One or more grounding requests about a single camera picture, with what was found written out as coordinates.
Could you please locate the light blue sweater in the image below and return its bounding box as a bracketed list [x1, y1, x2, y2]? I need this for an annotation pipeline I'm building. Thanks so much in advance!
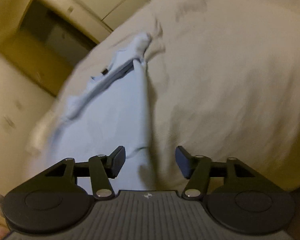
[48, 33, 154, 191]

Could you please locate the beige bed cover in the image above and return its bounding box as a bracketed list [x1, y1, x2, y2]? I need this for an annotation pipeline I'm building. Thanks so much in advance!
[24, 0, 300, 191]

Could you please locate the wooden door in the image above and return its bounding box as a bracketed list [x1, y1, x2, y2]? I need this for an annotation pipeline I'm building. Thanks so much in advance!
[0, 0, 97, 96]

